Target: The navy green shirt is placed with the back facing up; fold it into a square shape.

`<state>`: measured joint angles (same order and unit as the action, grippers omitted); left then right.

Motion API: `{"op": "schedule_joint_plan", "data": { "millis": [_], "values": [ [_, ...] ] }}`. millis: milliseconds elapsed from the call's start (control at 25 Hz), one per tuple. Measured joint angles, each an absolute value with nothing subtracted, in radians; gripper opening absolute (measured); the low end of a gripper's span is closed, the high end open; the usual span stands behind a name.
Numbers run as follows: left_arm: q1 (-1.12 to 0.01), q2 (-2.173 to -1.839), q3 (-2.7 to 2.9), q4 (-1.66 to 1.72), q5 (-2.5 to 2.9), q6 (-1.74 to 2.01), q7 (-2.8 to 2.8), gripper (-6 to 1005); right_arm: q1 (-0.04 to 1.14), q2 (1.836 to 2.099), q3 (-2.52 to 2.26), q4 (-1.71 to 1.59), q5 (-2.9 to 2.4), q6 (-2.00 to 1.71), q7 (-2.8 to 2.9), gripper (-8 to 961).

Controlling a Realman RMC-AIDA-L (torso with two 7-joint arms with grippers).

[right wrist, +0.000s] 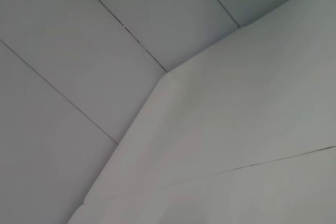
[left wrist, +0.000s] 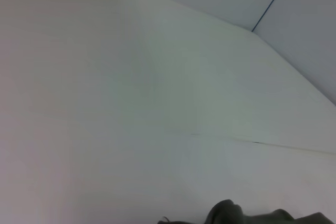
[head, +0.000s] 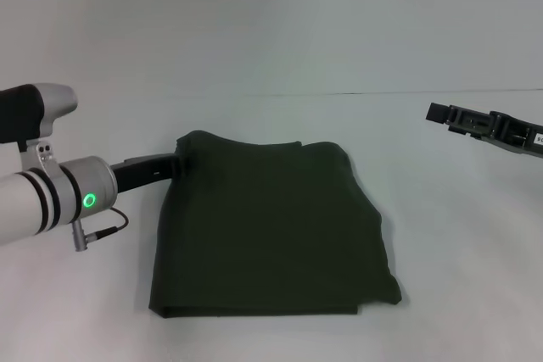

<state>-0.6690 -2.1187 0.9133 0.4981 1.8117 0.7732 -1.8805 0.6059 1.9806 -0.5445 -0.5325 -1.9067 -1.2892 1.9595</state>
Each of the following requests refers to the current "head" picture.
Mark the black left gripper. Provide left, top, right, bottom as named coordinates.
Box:
left=109, top=152, right=182, bottom=197

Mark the dark green shirt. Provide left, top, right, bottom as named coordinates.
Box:
left=148, top=129, right=402, bottom=320

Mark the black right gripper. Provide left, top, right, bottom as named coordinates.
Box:
left=425, top=102, right=543, bottom=156

